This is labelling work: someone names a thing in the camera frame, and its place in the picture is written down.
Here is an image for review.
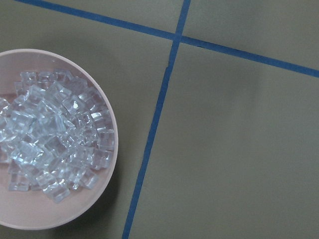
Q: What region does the pile of clear ice cubes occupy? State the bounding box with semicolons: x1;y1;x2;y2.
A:
0;69;115;203

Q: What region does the pink bowl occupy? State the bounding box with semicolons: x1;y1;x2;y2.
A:
0;49;119;230

